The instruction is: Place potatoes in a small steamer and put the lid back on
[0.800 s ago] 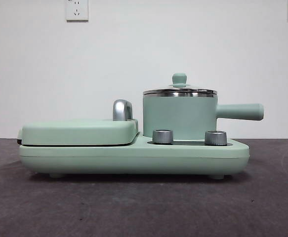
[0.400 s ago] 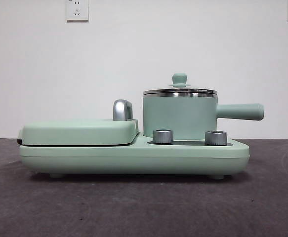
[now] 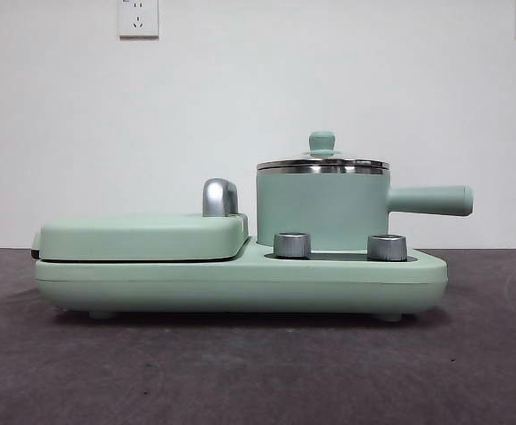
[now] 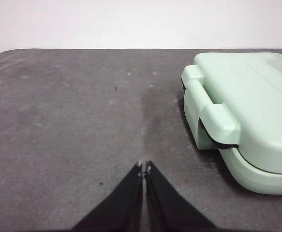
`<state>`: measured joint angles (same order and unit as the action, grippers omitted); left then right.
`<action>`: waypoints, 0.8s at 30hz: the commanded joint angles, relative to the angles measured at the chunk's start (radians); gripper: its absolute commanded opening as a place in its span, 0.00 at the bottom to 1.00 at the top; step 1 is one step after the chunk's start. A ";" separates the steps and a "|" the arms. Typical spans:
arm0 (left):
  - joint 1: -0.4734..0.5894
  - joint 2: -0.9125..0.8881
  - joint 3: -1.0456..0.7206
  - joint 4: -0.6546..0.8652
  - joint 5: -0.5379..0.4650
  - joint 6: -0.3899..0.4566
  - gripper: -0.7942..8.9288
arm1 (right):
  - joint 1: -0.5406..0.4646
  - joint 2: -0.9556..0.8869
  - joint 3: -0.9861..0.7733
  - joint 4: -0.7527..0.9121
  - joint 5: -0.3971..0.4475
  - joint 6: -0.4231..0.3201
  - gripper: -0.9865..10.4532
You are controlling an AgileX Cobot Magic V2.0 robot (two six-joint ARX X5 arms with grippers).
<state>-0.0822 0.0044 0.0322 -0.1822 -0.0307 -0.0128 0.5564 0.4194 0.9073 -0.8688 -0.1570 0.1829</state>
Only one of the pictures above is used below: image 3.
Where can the mint green breakfast maker appliance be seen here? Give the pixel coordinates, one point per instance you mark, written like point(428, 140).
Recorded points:
point(240, 283)

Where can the white wall socket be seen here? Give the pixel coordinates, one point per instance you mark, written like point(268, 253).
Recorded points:
point(137, 17)

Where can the silver control knob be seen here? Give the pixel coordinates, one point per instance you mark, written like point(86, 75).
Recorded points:
point(386, 247)
point(291, 244)

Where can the glass pot lid green knob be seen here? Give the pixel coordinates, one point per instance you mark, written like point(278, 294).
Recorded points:
point(322, 141)

